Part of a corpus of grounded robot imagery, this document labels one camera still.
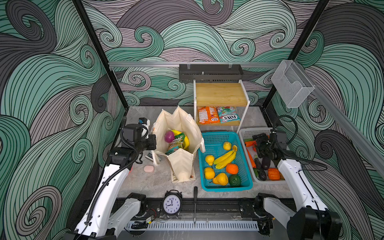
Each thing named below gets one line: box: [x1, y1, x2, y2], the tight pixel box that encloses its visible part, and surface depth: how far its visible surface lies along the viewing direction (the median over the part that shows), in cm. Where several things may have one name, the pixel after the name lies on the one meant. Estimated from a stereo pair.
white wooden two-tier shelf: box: [193, 79, 251, 134], surface depth 87 cm
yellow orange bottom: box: [204, 167, 215, 180], surface depth 82 cm
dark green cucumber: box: [254, 157, 267, 181], surface depth 84 cm
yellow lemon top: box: [223, 141, 232, 151], surface depth 94 cm
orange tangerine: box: [226, 163, 239, 175], surface depth 83 cm
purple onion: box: [164, 130, 175, 143], surface depth 91 cm
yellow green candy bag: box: [170, 132, 186, 148], surface depth 91 cm
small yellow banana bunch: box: [213, 145, 238, 169], surface depth 89 cm
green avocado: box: [229, 174, 241, 187], surface depth 80 cm
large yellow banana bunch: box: [171, 129, 190, 150], surface depth 92 cm
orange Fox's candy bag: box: [197, 106, 221, 125], surface depth 94 cm
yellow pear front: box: [212, 172, 229, 186], surface depth 80 cm
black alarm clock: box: [162, 189, 182, 218], surface depth 74 cm
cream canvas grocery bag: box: [177, 105, 206, 183], surface depth 80 cm
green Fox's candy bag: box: [216, 106, 241, 124], surface depth 93 cm
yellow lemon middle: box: [205, 154, 215, 166], surface depth 89 cm
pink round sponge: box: [143, 165, 154, 172], surface depth 87 cm
